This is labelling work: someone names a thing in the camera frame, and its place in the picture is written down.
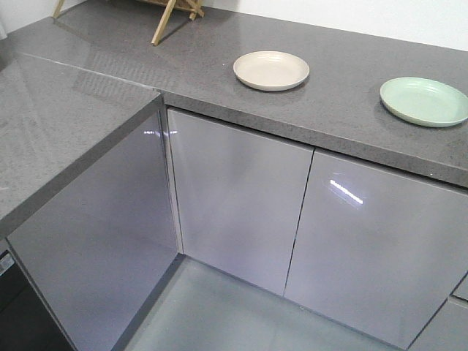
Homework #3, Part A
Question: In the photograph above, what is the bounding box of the grey cabinet door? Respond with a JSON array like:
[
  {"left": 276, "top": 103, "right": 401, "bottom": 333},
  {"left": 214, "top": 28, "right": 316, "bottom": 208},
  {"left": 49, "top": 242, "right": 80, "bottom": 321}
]
[
  {"left": 167, "top": 108, "right": 313, "bottom": 295},
  {"left": 7, "top": 113, "right": 178, "bottom": 350},
  {"left": 285, "top": 151, "right": 467, "bottom": 349}
]

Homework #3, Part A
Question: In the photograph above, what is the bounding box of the grey cabinet door right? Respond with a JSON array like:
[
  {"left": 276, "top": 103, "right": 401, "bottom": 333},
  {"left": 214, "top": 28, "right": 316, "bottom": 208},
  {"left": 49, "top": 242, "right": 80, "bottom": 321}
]
[{"left": 285, "top": 151, "right": 467, "bottom": 349}]

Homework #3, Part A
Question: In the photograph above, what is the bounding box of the cream plate on side counter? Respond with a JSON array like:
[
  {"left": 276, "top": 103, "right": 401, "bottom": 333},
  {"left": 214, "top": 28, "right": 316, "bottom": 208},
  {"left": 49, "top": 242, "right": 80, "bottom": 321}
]
[{"left": 233, "top": 51, "right": 310, "bottom": 91}]

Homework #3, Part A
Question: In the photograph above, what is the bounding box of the grey cabinet door middle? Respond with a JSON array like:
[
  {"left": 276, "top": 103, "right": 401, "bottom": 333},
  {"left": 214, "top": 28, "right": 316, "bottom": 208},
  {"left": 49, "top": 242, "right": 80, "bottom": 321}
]
[{"left": 167, "top": 108, "right": 313, "bottom": 295}]

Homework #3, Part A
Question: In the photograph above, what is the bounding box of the wooden dish rack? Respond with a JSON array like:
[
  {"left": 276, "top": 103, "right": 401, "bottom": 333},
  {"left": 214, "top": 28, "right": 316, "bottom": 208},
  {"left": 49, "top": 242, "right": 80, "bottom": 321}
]
[{"left": 52, "top": 0, "right": 206, "bottom": 48}]

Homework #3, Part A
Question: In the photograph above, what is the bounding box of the green plate on side counter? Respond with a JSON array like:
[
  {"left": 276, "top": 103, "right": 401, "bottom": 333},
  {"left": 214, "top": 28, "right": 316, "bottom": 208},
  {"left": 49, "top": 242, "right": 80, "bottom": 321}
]
[{"left": 380, "top": 77, "right": 467, "bottom": 128}]

